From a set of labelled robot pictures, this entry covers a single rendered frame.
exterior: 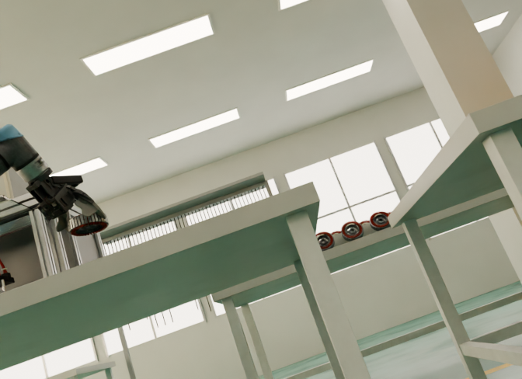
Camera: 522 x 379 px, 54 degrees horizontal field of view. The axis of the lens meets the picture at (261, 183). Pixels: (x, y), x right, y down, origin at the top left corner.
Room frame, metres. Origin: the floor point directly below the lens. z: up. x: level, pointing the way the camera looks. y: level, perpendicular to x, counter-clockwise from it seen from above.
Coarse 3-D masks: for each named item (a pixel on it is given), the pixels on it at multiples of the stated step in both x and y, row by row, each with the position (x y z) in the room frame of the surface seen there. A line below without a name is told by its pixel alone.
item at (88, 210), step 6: (78, 198) 1.34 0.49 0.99; (78, 204) 1.34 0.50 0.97; (84, 204) 1.35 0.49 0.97; (90, 204) 1.35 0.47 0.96; (96, 204) 1.36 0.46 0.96; (84, 210) 1.33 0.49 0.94; (90, 210) 1.35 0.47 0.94; (96, 210) 1.36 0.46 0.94; (102, 210) 1.37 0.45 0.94; (102, 216) 1.38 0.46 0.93
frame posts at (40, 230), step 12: (36, 216) 1.46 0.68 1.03; (36, 228) 1.46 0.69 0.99; (48, 228) 1.56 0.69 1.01; (36, 240) 1.46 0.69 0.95; (48, 240) 1.48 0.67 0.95; (60, 240) 1.57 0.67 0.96; (48, 252) 1.46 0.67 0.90; (60, 252) 1.56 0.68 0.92; (48, 264) 1.46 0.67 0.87; (60, 264) 1.57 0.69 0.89
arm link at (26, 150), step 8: (0, 128) 1.20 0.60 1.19; (8, 128) 1.17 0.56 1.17; (0, 136) 1.16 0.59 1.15; (8, 136) 1.17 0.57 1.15; (16, 136) 1.19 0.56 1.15; (0, 144) 1.17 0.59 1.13; (8, 144) 1.18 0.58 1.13; (16, 144) 1.19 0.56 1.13; (24, 144) 1.21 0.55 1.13; (0, 152) 1.17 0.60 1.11; (8, 152) 1.18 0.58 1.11; (16, 152) 1.20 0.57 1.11; (24, 152) 1.21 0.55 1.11; (32, 152) 1.23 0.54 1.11; (8, 160) 1.19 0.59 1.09; (16, 160) 1.21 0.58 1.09; (24, 160) 1.21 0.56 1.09; (32, 160) 1.23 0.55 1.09; (16, 168) 1.22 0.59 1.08
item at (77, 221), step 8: (80, 216) 1.36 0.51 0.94; (96, 216) 1.38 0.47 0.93; (72, 224) 1.36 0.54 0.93; (80, 224) 1.36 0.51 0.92; (88, 224) 1.37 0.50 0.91; (96, 224) 1.42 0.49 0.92; (104, 224) 1.41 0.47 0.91; (72, 232) 1.38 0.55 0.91; (80, 232) 1.42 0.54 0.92; (88, 232) 1.44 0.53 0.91; (96, 232) 1.45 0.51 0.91
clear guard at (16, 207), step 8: (0, 200) 1.34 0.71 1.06; (8, 200) 1.36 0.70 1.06; (0, 208) 1.39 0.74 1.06; (8, 208) 1.41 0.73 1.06; (16, 208) 1.43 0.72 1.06; (24, 208) 1.45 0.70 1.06; (32, 208) 1.48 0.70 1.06; (0, 216) 1.44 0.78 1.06; (8, 216) 1.47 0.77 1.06; (16, 216) 1.49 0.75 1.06; (24, 216) 1.51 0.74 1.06; (0, 224) 1.51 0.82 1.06
